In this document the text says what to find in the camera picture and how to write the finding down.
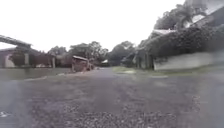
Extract large dark tree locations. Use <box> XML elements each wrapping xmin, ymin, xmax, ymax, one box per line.
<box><xmin>107</xmin><ymin>40</ymin><xmax>137</xmax><ymax>67</ymax></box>

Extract row of trees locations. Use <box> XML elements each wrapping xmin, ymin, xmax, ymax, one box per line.
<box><xmin>47</xmin><ymin>40</ymin><xmax>110</xmax><ymax>67</ymax></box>

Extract small red-brown shelter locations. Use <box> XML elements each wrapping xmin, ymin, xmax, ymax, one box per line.
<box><xmin>71</xmin><ymin>54</ymin><xmax>94</xmax><ymax>73</ymax></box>

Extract dark gate with posts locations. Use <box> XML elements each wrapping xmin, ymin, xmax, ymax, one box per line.
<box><xmin>133</xmin><ymin>49</ymin><xmax>155</xmax><ymax>71</ymax></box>

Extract grey gravel road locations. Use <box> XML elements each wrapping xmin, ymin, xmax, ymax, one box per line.
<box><xmin>0</xmin><ymin>67</ymin><xmax>224</xmax><ymax>128</ymax></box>

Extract grass verge with puddles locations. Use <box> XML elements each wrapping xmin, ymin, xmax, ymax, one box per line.
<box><xmin>112</xmin><ymin>64</ymin><xmax>224</xmax><ymax>80</ymax></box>

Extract building with flat roof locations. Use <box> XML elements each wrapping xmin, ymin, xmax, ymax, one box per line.
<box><xmin>0</xmin><ymin>34</ymin><xmax>57</xmax><ymax>70</ymax></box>

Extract building behind hedge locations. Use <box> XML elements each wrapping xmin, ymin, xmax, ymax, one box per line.
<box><xmin>151</xmin><ymin>0</ymin><xmax>224</xmax><ymax>33</ymax></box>

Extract hedge-covered pale wall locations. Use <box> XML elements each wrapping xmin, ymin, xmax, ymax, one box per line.
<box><xmin>135</xmin><ymin>23</ymin><xmax>224</xmax><ymax>72</ymax></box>

